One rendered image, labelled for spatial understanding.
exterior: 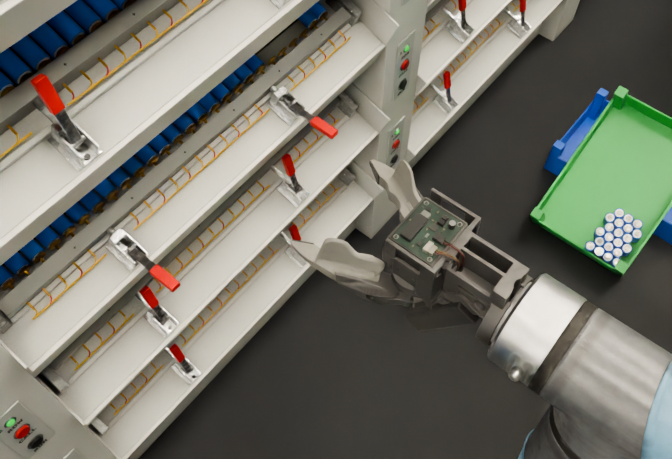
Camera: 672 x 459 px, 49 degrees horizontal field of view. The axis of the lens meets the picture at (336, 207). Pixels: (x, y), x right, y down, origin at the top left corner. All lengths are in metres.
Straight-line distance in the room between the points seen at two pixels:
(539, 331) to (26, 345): 0.52
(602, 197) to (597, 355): 0.94
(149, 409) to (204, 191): 0.43
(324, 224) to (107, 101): 0.66
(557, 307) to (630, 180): 0.94
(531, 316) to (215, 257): 0.55
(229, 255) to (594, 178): 0.79
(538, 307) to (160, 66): 0.41
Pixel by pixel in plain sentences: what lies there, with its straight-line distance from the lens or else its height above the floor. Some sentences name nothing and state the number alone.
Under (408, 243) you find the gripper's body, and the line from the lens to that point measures 0.64.
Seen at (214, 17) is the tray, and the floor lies 0.75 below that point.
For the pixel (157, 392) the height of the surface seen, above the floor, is 0.16.
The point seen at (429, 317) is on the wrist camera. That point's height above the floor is 0.61.
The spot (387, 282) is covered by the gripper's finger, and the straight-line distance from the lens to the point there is 0.68.
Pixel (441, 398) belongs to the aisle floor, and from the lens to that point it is 1.35.
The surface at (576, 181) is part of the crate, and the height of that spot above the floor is 0.06.
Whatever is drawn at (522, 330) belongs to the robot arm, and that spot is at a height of 0.72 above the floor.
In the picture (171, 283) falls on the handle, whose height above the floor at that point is 0.57.
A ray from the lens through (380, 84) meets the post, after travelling 1.10.
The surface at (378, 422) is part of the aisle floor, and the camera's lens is 1.33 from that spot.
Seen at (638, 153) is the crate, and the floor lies 0.11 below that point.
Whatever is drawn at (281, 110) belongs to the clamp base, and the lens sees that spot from 0.94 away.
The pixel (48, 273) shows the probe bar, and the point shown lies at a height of 0.58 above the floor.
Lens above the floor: 1.28
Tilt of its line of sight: 58 degrees down
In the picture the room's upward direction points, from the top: straight up
